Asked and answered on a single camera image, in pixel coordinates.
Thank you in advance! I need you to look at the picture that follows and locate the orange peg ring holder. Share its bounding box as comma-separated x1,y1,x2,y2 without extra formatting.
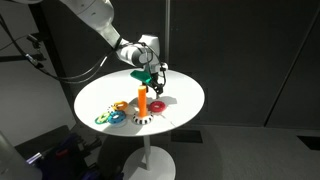
133,85,153,125

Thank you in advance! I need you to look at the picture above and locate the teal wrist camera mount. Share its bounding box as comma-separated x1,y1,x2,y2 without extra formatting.
130,70,152,85

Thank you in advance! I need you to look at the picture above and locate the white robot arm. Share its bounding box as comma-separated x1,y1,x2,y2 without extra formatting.
59,0,168,95

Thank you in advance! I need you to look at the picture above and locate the white round pedestal table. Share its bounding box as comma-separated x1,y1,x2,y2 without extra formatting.
74,70,205,180

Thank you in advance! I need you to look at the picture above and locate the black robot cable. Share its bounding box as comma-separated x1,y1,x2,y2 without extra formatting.
0,13,168,88

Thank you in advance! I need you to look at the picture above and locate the purple and orange clamp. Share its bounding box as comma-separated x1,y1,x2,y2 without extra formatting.
26,133,124,180

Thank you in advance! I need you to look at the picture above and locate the black camera stand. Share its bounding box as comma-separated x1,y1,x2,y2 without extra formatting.
0,0,74,101

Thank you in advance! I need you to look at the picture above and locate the blue dotted toy ring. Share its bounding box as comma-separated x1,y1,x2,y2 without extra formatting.
107,110,127,126

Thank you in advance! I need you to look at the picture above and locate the vertical grey wall pole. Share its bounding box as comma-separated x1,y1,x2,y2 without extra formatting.
164,0,171,63

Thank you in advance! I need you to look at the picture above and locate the green toy ring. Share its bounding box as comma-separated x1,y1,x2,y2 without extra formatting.
94,111,111,126

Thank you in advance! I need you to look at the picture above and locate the orange toy ring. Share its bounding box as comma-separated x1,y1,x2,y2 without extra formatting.
113,100,129,112

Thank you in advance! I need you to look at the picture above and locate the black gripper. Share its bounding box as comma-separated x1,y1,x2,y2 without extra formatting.
148,72,164,99

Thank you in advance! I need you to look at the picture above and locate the red toy ring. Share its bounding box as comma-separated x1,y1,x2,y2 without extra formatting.
148,100,167,114

